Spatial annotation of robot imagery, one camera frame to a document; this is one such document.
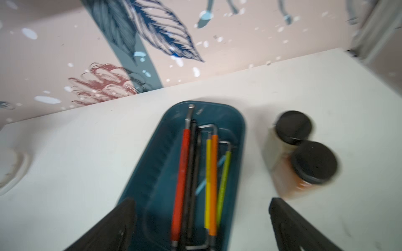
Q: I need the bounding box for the blue handled hex key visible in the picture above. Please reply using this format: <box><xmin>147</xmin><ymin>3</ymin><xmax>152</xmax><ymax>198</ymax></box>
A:
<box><xmin>194</xmin><ymin>154</ymin><xmax>227</xmax><ymax>197</ymax></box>

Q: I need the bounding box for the yellow handled hex key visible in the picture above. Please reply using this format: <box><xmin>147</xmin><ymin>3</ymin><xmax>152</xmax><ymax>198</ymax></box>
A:
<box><xmin>185</xmin><ymin>131</ymin><xmax>211</xmax><ymax>251</ymax></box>

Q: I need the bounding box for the green handled hex key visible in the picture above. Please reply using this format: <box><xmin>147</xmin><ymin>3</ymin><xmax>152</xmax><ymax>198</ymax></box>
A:
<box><xmin>216</xmin><ymin>141</ymin><xmax>232</xmax><ymax>227</ymax></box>

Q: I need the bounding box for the large black hex key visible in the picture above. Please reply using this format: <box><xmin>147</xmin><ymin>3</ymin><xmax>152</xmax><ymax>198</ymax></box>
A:
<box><xmin>178</xmin><ymin>119</ymin><xmax>196</xmax><ymax>251</ymax></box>

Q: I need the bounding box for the thin black hex key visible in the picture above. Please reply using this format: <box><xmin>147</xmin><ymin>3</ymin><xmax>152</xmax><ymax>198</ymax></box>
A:
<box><xmin>186</xmin><ymin>130</ymin><xmax>202</xmax><ymax>242</ymax></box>

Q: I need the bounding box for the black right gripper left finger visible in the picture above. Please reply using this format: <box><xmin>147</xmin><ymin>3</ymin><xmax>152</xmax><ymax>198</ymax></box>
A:
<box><xmin>66</xmin><ymin>198</ymin><xmax>136</xmax><ymax>251</ymax></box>

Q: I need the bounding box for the orange spice bottle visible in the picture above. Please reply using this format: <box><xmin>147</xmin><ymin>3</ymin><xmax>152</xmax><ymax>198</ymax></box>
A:
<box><xmin>271</xmin><ymin>141</ymin><xmax>339</xmax><ymax>199</ymax></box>

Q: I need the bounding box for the orange handled hex key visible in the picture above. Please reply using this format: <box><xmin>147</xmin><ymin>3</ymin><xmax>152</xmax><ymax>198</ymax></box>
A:
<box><xmin>199</xmin><ymin>124</ymin><xmax>219</xmax><ymax>251</ymax></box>

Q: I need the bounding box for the red handled hex key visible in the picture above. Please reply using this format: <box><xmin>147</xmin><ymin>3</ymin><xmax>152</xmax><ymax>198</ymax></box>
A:
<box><xmin>171</xmin><ymin>104</ymin><xmax>195</xmax><ymax>251</ymax></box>

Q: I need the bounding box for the teal plastic storage box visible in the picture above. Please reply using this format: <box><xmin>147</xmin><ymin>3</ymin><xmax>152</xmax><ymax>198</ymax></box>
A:
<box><xmin>121</xmin><ymin>101</ymin><xmax>246</xmax><ymax>251</ymax></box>

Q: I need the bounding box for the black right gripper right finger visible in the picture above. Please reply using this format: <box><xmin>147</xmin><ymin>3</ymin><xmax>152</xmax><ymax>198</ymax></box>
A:
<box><xmin>269</xmin><ymin>197</ymin><xmax>341</xmax><ymax>251</ymax></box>

